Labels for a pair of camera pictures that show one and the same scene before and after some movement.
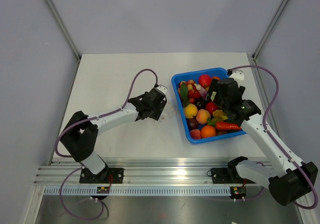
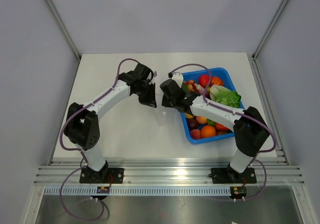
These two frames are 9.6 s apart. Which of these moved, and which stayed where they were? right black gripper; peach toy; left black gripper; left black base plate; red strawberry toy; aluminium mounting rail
Moved: left black gripper; right black gripper
Stayed: left black base plate; peach toy; aluminium mounting rail; red strawberry toy
